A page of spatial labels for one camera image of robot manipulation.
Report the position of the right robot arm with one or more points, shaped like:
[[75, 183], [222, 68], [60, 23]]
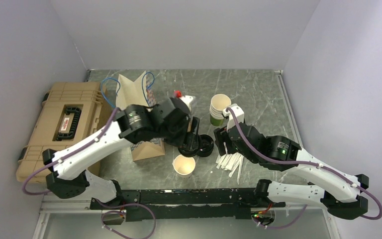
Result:
[[328, 188]]

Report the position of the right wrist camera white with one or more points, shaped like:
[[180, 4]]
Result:
[[232, 112]]

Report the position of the pile of wrapped straws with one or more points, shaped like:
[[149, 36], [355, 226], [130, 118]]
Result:
[[231, 162]]

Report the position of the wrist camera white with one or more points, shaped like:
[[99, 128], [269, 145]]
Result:
[[190, 101], [232, 112]]

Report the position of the tan hard case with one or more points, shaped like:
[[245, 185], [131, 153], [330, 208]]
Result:
[[70, 113]]

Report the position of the stack of black lids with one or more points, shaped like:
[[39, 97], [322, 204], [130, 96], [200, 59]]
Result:
[[206, 146]]

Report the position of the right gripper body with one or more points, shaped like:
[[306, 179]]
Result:
[[252, 158]]

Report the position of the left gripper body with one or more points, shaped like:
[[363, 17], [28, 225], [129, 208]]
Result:
[[174, 135]]

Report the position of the stack of paper cups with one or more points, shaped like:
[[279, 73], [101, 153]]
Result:
[[217, 104]]

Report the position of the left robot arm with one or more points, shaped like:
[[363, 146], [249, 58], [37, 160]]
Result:
[[70, 177]]

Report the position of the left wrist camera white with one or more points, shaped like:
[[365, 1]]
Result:
[[190, 101]]

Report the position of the single white paper cup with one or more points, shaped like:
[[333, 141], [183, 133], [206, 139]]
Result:
[[184, 166]]

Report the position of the patterned paper bag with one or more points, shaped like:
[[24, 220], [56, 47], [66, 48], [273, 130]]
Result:
[[137, 92]]

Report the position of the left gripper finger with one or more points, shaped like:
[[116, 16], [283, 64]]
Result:
[[186, 141], [194, 132]]

